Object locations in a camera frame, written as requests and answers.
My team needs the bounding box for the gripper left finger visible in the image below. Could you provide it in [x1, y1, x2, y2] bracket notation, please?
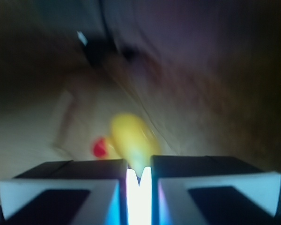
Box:
[0, 159, 128, 225]

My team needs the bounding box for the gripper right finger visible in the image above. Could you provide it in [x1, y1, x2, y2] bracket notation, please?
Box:
[151, 156, 281, 225]

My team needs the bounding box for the yellow rubber duck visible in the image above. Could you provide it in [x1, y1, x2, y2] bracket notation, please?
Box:
[91, 113, 162, 176]

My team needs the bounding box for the brown paper lined bin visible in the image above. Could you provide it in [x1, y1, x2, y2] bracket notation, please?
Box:
[0, 0, 281, 178]

